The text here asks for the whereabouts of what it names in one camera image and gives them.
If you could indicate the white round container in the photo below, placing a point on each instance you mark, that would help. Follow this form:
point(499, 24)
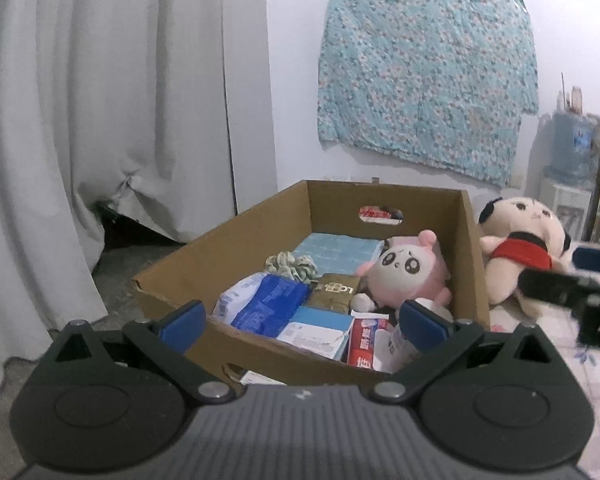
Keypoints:
point(432, 308)

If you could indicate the white paper sheet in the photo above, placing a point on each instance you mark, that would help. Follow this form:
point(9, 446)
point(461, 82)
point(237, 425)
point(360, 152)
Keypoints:
point(262, 378)

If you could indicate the red snack bags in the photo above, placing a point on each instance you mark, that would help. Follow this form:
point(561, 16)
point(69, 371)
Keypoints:
point(380, 214)

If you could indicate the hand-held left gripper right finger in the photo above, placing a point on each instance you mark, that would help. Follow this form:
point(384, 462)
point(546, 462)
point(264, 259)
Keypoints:
point(424, 326)

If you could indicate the dark blue tissue packet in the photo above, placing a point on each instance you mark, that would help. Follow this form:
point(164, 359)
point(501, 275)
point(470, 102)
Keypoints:
point(265, 305)

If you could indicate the light blue towel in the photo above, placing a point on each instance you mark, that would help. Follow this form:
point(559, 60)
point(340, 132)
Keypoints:
point(335, 250)

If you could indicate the white water dispenser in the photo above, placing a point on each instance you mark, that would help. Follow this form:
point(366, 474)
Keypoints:
point(565, 210)

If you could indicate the blue water jug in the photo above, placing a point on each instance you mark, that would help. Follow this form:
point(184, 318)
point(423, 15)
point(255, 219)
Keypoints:
point(575, 150)

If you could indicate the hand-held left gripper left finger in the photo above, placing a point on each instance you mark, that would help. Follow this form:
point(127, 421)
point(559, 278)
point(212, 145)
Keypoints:
point(185, 321)

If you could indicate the white and blue packet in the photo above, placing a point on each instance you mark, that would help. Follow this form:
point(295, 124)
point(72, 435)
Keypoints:
point(320, 327)

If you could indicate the clear bottle with pale cap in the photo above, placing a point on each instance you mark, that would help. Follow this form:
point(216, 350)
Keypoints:
point(576, 100)

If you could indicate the green and white scrunchie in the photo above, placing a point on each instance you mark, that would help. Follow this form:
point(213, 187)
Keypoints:
point(300, 267)

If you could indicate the brown cardboard box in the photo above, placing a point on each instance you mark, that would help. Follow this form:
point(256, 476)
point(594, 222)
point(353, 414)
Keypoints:
point(260, 210)

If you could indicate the blue floral wall cloth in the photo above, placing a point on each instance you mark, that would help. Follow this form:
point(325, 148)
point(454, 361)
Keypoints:
point(425, 80)

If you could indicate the black-haired doll plush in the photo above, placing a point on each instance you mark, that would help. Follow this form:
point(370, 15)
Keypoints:
point(510, 270)

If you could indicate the white curtain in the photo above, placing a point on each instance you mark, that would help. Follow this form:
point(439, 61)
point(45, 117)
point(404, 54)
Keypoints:
point(80, 110)

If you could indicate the red toothpaste box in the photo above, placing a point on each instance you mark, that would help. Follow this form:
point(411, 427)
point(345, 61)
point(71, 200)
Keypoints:
point(367, 342)

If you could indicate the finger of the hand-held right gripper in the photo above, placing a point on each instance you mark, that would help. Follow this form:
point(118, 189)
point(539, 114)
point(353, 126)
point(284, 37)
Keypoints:
point(597, 258)
point(550, 286)

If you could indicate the pink panda-face plush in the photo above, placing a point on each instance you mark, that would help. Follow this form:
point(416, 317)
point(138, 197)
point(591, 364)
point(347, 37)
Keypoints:
point(405, 272)

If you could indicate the gold foil box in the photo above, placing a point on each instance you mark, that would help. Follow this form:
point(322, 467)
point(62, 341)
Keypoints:
point(330, 292)

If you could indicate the white plastic bottle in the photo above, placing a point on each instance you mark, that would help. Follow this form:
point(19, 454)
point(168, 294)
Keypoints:
point(400, 349)

